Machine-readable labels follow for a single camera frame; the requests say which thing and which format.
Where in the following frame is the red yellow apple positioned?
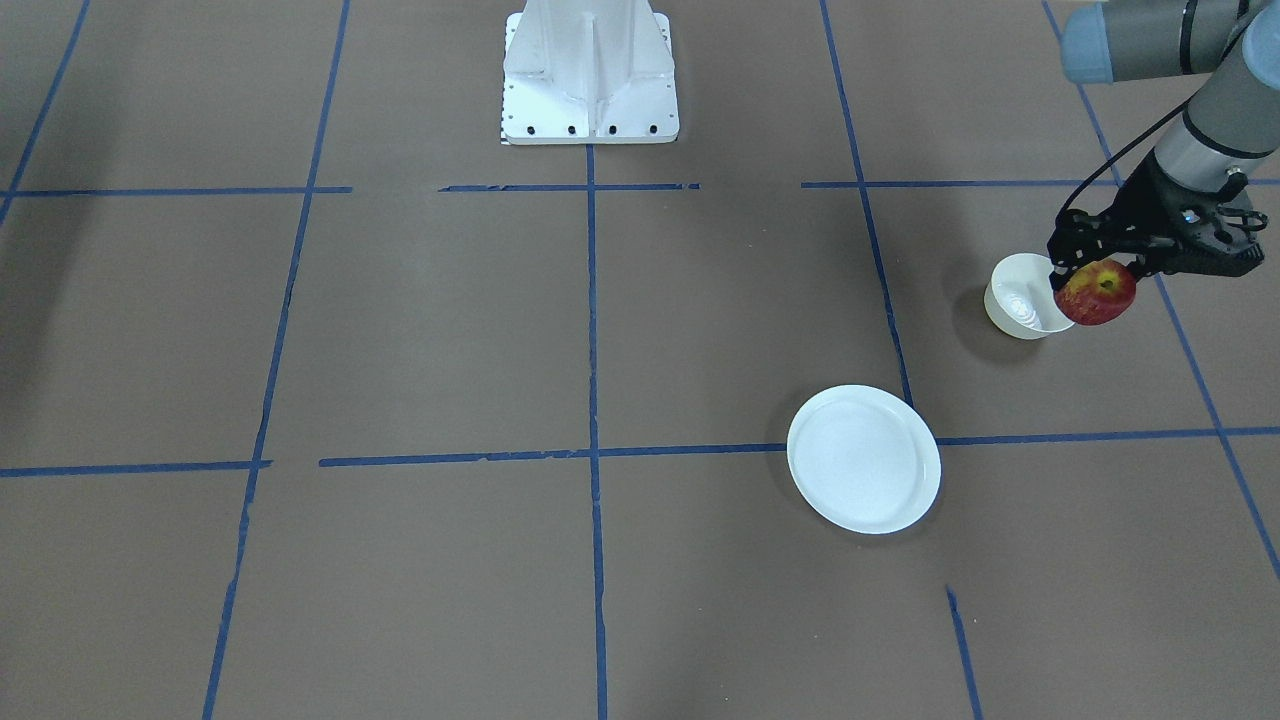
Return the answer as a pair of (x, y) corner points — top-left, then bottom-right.
(1053, 259), (1138, 325)

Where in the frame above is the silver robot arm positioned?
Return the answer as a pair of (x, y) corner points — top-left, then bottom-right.
(1047, 1), (1277, 291)

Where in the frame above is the white bowl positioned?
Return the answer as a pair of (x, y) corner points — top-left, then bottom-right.
(984, 252), (1075, 341)

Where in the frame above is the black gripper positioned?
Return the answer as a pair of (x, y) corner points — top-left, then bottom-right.
(1046, 151), (1268, 293)

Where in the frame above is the white plate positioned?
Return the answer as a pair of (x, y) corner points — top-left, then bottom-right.
(786, 386), (942, 536)

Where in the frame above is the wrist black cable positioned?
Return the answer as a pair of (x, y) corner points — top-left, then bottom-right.
(1059, 95), (1196, 231)

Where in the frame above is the white pedestal column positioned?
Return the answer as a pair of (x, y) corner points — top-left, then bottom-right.
(500, 1), (681, 146)

